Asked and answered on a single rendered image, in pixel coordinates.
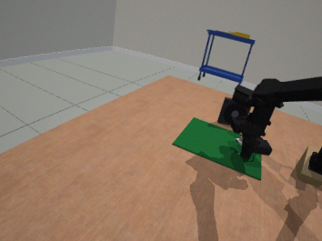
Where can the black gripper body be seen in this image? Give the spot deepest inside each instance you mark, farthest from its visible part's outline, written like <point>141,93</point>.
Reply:
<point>257,144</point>

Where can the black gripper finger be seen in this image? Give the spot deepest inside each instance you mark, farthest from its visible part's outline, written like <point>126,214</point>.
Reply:
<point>245,136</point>
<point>247,150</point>

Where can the green circuit board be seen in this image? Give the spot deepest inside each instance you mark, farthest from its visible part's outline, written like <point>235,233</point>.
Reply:
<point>220,145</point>

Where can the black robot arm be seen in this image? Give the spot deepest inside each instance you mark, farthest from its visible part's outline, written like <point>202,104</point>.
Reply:
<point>271,93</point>

